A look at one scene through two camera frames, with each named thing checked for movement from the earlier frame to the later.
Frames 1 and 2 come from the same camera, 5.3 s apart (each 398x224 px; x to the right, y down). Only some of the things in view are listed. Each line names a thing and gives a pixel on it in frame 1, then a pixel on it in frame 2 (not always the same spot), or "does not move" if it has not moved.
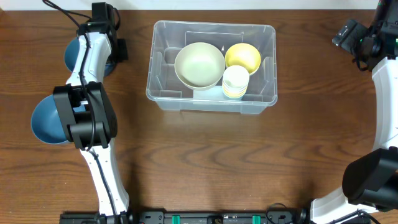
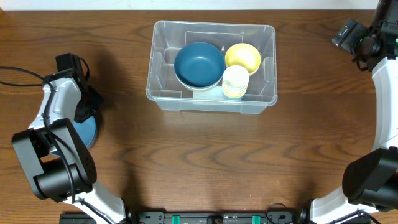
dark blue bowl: (71, 53) → (199, 64)
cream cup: (236, 76) does not move
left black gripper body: (121, 50) → (86, 109)
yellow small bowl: (244, 55) does not move
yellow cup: (234, 93) does not move
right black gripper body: (347, 35) does not move
